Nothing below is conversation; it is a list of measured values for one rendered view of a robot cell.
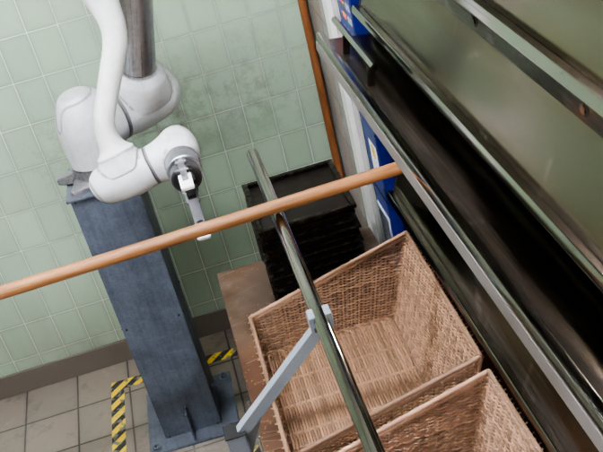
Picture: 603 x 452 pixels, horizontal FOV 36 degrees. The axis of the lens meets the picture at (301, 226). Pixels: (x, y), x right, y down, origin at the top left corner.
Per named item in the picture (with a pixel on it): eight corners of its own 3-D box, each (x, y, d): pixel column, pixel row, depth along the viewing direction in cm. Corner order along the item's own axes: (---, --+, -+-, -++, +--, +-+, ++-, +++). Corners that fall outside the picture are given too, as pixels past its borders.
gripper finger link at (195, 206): (180, 187, 222) (181, 189, 224) (193, 230, 219) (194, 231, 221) (196, 182, 223) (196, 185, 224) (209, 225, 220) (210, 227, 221)
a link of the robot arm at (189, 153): (204, 172, 235) (207, 183, 230) (170, 183, 235) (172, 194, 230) (195, 141, 231) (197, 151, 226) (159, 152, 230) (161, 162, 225)
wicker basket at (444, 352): (423, 306, 263) (408, 226, 248) (500, 444, 215) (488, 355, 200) (257, 357, 259) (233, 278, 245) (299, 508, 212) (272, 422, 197)
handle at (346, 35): (331, 39, 221) (338, 39, 221) (371, 91, 193) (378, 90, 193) (330, 16, 218) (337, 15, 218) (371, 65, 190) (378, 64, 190)
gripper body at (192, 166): (195, 152, 226) (200, 169, 218) (204, 182, 230) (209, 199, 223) (165, 161, 225) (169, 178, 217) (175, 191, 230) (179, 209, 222)
